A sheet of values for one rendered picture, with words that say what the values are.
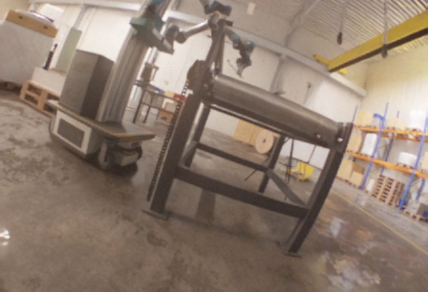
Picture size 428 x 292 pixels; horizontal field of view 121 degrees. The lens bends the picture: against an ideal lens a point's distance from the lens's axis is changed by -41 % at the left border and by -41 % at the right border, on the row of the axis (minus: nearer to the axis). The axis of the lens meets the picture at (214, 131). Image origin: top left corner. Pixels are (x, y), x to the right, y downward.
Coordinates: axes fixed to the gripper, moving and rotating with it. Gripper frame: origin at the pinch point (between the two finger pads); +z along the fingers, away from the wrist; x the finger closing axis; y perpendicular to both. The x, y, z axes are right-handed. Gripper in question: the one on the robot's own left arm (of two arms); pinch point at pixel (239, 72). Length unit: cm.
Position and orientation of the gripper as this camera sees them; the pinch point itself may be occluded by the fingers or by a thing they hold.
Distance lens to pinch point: 170.4
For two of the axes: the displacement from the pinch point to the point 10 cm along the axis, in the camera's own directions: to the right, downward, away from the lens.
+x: -7.5, -2.7, 6.1
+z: -4.1, 9.1, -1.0
